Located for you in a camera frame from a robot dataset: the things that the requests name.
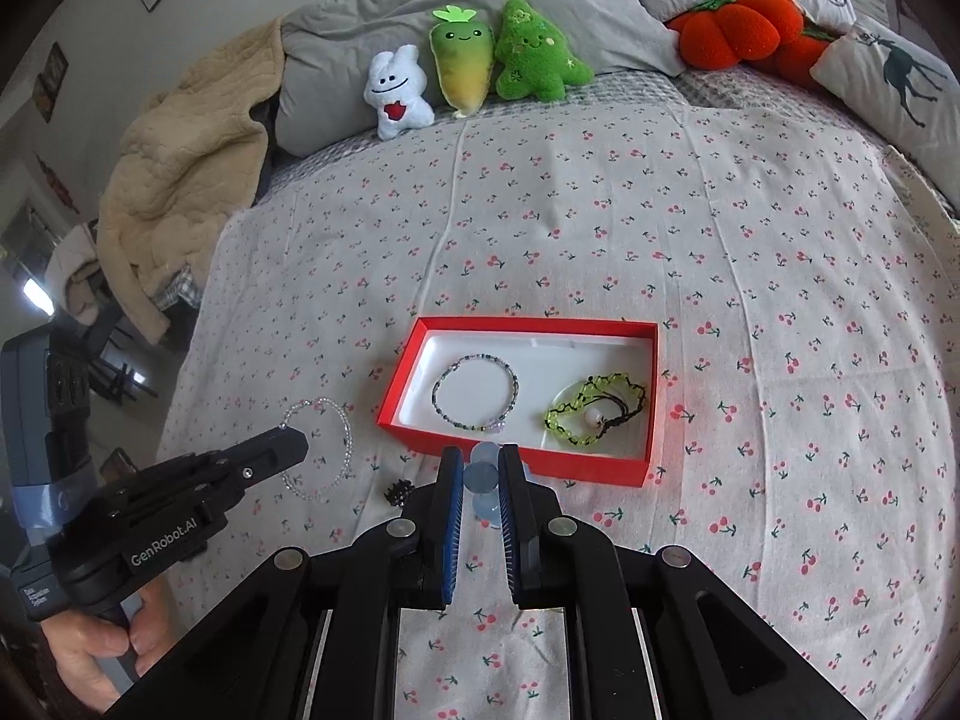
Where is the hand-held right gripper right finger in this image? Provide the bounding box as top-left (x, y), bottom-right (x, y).
top-left (497, 444), bottom-right (867, 720)

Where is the person's left hand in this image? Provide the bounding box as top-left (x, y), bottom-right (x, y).
top-left (41, 585), bottom-right (175, 717)

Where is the large orange pumpkin plush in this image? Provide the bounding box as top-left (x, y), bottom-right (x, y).
top-left (667, 0), bottom-right (805, 74)

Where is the green beaded bracelet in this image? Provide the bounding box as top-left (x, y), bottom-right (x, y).
top-left (543, 375), bottom-right (647, 447)

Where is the white rabbit plush toy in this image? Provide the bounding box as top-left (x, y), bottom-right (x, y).
top-left (364, 45), bottom-right (436, 141)

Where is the black chair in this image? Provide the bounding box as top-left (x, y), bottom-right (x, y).
top-left (45, 225), bottom-right (160, 410)

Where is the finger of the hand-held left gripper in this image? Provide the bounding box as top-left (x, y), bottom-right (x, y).
top-left (157, 427), bottom-right (310, 517)

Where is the beige quilted blanket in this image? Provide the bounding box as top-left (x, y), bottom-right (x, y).
top-left (97, 15), bottom-right (284, 346)

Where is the grey checked bed sheet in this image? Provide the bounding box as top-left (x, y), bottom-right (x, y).
top-left (255, 64), bottom-right (886, 196)

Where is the silver bead necklace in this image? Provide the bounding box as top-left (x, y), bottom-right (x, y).
top-left (279, 397), bottom-right (353, 502)

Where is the red wall sticker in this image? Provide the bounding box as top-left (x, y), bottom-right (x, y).
top-left (34, 154), bottom-right (80, 215)

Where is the deer print pillow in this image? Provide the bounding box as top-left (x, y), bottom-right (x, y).
top-left (808, 24), bottom-right (960, 173)

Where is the grey pillow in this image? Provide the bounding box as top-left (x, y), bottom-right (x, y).
top-left (274, 0), bottom-right (683, 158)

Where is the cherry print bedsheet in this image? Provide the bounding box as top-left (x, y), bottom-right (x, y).
top-left (157, 97), bottom-right (960, 720)

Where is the small wall plaque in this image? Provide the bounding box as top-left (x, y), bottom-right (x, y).
top-left (30, 41), bottom-right (68, 121)

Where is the red jewelry box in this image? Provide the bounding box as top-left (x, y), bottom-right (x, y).
top-left (377, 316), bottom-right (659, 488)

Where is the blue bead bracelet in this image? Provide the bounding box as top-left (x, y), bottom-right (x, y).
top-left (463, 442), bottom-right (537, 530)

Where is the small orange pumpkin plush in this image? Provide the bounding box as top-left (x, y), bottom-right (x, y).
top-left (772, 15), bottom-right (837, 87)

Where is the dark beaded bracelet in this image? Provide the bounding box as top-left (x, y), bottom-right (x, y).
top-left (431, 355), bottom-right (520, 434)

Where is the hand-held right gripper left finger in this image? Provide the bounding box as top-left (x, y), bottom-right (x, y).
top-left (101, 446), bottom-right (466, 720)

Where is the yellow green carrot plush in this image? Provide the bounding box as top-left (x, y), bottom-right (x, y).
top-left (429, 4), bottom-right (496, 119)

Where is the green tree plush toy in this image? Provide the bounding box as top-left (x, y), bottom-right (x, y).
top-left (491, 0), bottom-right (595, 101)

